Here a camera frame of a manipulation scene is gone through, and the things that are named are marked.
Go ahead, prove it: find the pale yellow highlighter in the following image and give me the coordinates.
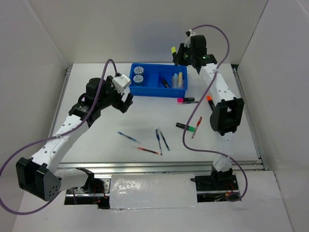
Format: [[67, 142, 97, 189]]
[[177, 72, 183, 88]]

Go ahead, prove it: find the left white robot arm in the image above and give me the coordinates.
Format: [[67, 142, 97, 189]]
[[16, 74, 133, 201]]

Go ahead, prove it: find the dark blue pen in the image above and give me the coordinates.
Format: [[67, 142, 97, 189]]
[[155, 129, 163, 156]]

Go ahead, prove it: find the blue plastic sorting tray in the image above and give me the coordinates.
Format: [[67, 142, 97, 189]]
[[129, 63, 188, 98]]

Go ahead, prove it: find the white foil panel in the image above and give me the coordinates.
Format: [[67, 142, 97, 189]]
[[110, 174, 197, 209]]

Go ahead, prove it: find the black yellow highlighter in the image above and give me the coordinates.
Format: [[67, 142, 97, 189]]
[[171, 47, 178, 66]]

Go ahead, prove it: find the light blue highlighter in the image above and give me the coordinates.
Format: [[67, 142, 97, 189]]
[[173, 73, 178, 88]]

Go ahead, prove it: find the black orange highlighter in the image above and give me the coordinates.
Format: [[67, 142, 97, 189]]
[[206, 95, 215, 111]]

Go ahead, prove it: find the black purple highlighter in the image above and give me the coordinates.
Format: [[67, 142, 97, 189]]
[[161, 77, 170, 88]]

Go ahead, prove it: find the aluminium front rail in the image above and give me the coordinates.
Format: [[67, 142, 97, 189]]
[[60, 161, 264, 174]]

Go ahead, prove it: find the teal gel pen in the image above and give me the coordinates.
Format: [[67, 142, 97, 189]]
[[158, 128, 170, 151]]

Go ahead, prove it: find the blue gel pen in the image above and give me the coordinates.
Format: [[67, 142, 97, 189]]
[[117, 131, 140, 144]]

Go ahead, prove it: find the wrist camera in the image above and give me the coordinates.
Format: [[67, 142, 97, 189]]
[[184, 29, 196, 48], [112, 74, 131, 95]]

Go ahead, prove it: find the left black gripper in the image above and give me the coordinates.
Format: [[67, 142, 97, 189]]
[[98, 76, 133, 113]]

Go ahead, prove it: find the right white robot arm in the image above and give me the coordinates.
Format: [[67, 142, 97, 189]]
[[172, 31, 244, 156]]

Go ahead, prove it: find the black green highlighter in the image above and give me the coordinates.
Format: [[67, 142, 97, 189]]
[[176, 122, 196, 132]]

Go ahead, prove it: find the red gel pen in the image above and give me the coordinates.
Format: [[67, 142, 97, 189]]
[[133, 146, 159, 155]]

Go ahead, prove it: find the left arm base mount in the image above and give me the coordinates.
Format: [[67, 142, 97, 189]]
[[64, 167, 111, 209]]

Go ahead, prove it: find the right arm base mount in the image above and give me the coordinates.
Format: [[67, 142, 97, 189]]
[[190, 167, 240, 203]]

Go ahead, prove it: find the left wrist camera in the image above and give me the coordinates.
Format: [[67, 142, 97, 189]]
[[112, 74, 131, 95]]

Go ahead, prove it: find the black pink highlighter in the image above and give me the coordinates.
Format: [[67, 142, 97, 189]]
[[177, 97, 195, 103]]

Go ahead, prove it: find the red ballpoint pen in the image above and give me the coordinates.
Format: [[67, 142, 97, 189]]
[[191, 116, 203, 139]]

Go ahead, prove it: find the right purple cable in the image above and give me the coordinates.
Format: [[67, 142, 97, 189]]
[[182, 24, 247, 203]]

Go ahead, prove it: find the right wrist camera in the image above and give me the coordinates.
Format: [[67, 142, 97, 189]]
[[184, 29, 196, 48]]

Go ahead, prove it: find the purple gel pen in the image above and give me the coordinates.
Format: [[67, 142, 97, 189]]
[[181, 101, 198, 104]]

